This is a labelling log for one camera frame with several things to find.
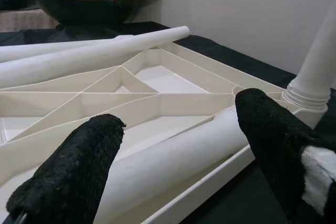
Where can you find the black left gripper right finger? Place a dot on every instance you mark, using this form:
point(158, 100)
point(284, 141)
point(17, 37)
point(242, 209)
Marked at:
point(275, 142)

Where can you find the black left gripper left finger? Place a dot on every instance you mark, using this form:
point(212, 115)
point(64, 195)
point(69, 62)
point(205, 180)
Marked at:
point(71, 169)

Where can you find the white plastic children table top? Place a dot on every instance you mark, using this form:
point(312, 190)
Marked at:
point(170, 77)

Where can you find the white plastic table leg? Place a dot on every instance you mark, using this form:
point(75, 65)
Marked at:
point(170, 155)
point(315, 64)
point(39, 49)
point(78, 58)

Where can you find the black wok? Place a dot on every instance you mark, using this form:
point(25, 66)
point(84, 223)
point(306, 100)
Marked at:
point(92, 9)

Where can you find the black tablecloth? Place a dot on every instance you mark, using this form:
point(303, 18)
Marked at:
point(249, 58)

